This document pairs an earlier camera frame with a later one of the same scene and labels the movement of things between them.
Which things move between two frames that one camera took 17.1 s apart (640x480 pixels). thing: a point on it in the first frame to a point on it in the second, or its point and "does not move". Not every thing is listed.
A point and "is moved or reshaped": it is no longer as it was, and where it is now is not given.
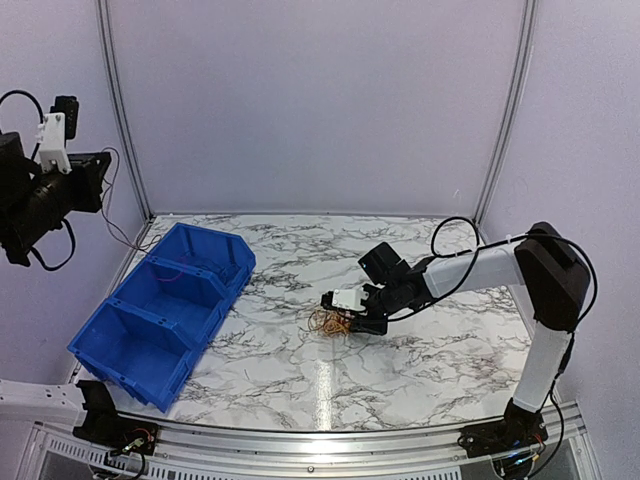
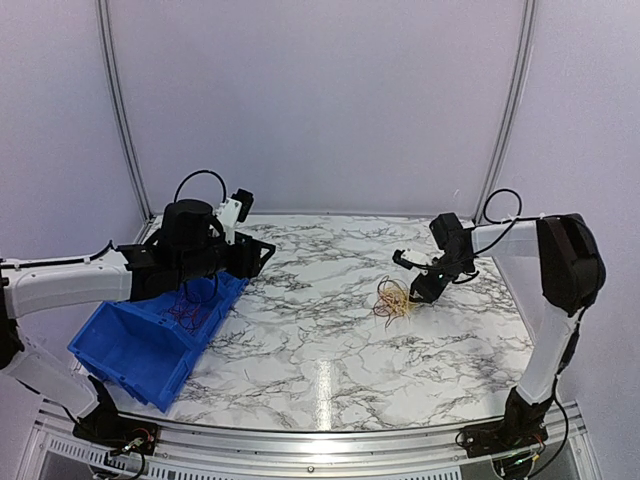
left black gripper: (89, 174) to (246, 262)
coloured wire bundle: (334, 322) is moved or reshaped
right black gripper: (365, 327) to (429, 292)
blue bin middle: (193, 300) does not move
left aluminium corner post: (103, 16) does not move
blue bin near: (145, 354) does not move
